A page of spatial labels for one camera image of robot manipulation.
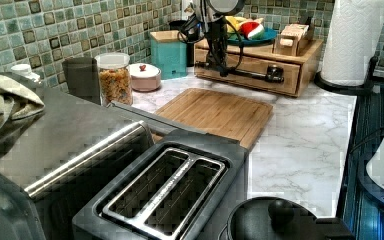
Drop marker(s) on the black kettle lid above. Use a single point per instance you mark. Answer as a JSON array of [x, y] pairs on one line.
[[273, 218]]

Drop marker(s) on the yellow toy fruit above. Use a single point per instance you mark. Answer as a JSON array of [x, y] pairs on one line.
[[233, 23]]

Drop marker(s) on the dark grey cup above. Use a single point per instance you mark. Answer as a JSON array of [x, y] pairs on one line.
[[81, 75]]

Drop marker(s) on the black paper towel holder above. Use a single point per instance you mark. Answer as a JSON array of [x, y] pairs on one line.
[[360, 90]]

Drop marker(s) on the green folded towel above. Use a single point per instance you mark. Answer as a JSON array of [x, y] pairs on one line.
[[17, 101]]

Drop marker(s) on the black drawer handle bar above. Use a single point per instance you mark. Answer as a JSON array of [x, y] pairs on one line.
[[273, 74]]

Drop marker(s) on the teal plate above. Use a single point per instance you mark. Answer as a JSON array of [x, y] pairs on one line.
[[267, 38]]

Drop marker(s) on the white jar lid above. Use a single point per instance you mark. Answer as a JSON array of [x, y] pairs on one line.
[[25, 70]]

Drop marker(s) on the stainless toaster oven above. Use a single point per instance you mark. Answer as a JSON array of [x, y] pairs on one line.
[[53, 163]]

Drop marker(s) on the wooden knife block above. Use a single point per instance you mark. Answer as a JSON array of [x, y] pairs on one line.
[[294, 38]]

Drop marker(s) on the wooden drawer cabinet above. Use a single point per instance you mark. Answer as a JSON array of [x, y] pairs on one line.
[[308, 61]]

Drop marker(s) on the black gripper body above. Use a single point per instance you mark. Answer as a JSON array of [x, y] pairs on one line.
[[217, 42]]

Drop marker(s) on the bamboo cutting board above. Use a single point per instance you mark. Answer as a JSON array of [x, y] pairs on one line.
[[219, 113]]

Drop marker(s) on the wooden drawer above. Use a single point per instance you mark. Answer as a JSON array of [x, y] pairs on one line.
[[289, 87]]

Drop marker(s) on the teal canister with wooden lid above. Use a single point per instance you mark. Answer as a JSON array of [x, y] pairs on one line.
[[168, 53]]

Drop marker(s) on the glass jar of pasta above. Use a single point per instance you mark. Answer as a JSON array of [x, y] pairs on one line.
[[114, 78]]

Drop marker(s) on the pink lidded ceramic pot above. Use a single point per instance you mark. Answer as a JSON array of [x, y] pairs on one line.
[[145, 77]]

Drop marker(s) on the red toy watermelon slice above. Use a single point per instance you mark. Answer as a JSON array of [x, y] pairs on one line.
[[252, 30]]

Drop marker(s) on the black two-slot toaster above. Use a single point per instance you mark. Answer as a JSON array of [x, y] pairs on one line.
[[182, 188]]

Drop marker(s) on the paper towel roll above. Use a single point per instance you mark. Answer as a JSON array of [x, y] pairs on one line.
[[354, 32]]

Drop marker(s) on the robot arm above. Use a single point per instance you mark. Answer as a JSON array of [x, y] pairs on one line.
[[208, 21]]

